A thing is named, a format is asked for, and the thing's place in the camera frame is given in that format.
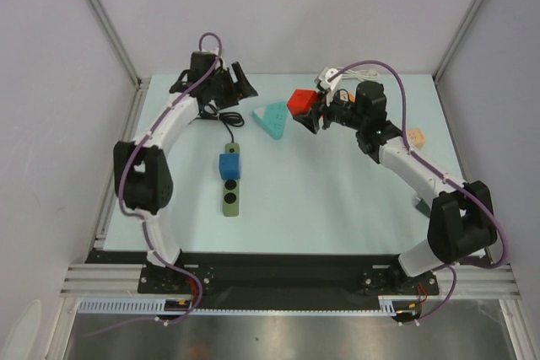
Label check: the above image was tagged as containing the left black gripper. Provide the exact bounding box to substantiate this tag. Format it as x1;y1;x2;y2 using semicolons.
208;63;257;111

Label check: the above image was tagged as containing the red cube plug adapter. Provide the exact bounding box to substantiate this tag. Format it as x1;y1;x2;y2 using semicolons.
287;89;318;116

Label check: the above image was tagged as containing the blue cube plug adapter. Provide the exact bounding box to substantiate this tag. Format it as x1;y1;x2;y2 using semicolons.
219;153;240;180

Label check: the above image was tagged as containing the green power strip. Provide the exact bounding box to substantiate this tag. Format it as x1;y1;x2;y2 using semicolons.
221;142;240;218

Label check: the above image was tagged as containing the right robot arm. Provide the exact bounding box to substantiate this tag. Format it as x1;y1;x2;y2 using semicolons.
287;81;498;293

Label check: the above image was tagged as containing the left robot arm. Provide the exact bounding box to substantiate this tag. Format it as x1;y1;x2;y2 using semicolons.
113;51;258;293

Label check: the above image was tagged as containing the beige cube plug adapter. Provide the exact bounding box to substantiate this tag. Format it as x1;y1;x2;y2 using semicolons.
407;128;426;150

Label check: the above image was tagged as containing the teal triangular power socket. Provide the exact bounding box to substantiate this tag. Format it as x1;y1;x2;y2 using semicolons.
251;101;289;140

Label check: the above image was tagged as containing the orange power strip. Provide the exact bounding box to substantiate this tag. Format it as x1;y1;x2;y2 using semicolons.
337;89;355;103

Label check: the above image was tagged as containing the dark green cube adapter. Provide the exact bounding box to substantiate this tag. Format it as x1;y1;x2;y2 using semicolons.
413;196;431;218

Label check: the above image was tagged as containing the black power strip cable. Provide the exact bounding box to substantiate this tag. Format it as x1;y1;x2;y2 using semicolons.
196;102;246;144

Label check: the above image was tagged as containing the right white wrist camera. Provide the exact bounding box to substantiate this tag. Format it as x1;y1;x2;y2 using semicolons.
315;67;343;106

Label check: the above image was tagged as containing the white power cable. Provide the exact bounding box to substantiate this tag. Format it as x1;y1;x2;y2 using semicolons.
337;66;381;82

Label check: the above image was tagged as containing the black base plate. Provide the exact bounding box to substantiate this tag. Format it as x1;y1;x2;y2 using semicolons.
85;250;456;309

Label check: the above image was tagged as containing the white slotted cable duct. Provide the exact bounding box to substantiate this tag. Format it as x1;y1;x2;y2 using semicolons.
78;297;418;316

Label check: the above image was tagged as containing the left aluminium frame post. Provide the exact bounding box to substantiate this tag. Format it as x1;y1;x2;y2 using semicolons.
84;0;141;87

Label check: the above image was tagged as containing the aluminium frame post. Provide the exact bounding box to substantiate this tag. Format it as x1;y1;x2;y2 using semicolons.
432;0;487;86
84;0;141;87

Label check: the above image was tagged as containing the right aluminium frame post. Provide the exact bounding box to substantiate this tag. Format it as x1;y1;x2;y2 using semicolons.
432;0;487;86

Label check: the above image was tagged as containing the aluminium front rail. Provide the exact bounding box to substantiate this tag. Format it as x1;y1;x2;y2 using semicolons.
60;264;521;299

